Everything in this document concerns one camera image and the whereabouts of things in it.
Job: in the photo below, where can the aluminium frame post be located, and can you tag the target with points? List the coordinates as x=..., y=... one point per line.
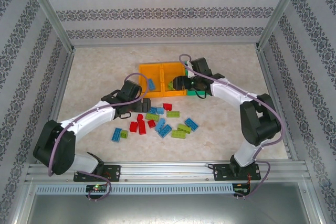
x=50, y=11
x=278, y=11

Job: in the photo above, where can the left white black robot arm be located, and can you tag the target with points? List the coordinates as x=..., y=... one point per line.
x=86, y=121

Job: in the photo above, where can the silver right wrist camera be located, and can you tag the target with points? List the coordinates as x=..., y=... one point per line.
x=190, y=69

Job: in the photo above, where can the small green lego brick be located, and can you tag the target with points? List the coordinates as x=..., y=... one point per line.
x=124, y=134

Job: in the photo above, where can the small red lego brick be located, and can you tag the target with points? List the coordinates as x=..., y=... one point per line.
x=151, y=123
x=140, y=117

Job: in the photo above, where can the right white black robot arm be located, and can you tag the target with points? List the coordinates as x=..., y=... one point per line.
x=260, y=119

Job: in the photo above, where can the green plastic bin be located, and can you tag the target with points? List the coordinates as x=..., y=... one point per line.
x=191, y=93

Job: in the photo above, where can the orange plastic bin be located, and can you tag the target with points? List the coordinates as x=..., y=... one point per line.
x=153, y=70
x=173, y=69

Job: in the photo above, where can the grey metal panel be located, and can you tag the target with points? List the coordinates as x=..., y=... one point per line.
x=168, y=211

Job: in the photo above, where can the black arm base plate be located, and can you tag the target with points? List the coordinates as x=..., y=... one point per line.
x=220, y=172
x=114, y=172

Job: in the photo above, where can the aluminium mounting rail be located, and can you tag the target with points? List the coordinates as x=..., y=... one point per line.
x=162, y=171

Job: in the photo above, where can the aluminium table edge rail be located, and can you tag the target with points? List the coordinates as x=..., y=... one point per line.
x=269, y=77
x=59, y=95

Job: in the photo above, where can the small blue lego brick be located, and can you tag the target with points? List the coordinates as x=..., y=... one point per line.
x=160, y=110

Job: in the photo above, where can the small circuit board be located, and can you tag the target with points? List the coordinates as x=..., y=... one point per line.
x=97, y=188
x=241, y=191

